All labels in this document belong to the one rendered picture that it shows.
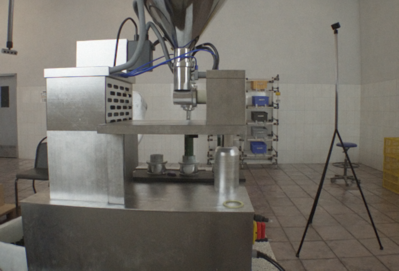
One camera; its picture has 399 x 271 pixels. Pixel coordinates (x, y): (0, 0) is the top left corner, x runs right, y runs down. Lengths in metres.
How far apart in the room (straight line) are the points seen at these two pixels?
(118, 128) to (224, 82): 0.25
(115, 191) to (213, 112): 0.31
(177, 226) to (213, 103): 0.30
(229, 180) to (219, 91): 0.29
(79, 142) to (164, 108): 5.75
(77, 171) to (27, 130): 7.13
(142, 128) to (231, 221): 0.29
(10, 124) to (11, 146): 0.55
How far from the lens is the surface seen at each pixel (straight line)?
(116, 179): 0.71
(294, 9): 7.00
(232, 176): 0.78
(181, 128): 0.60
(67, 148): 0.76
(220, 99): 0.59
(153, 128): 0.61
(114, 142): 0.70
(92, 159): 0.73
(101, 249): 0.76
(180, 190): 0.82
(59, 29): 7.63
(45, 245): 0.83
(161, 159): 0.96
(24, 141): 7.95
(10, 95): 8.23
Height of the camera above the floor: 1.26
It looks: 3 degrees down
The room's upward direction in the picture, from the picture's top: straight up
